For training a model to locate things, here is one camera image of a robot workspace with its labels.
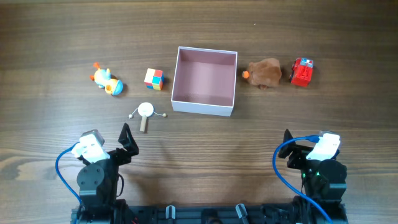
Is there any white wooden rattle drum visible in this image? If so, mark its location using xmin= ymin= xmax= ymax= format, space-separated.
xmin=128 ymin=102 xmax=167 ymax=133

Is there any yellow blue duck toy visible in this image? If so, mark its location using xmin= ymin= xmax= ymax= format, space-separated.
xmin=90 ymin=62 xmax=124 ymax=96

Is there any colourful two-by-two puzzle cube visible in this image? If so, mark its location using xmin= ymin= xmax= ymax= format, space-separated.
xmin=144 ymin=68 xmax=165 ymax=90

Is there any red toy fire truck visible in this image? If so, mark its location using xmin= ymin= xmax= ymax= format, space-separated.
xmin=289 ymin=58 xmax=313 ymax=87

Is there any brown plush toy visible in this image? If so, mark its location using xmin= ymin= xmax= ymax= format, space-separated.
xmin=242 ymin=58 xmax=282 ymax=90

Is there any white cardboard box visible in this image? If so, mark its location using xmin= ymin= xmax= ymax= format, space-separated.
xmin=171 ymin=46 xmax=238 ymax=116

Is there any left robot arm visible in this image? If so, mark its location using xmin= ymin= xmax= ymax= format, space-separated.
xmin=72 ymin=123 xmax=139 ymax=214

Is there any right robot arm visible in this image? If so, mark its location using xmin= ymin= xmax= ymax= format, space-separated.
xmin=272 ymin=129 xmax=347 ymax=219

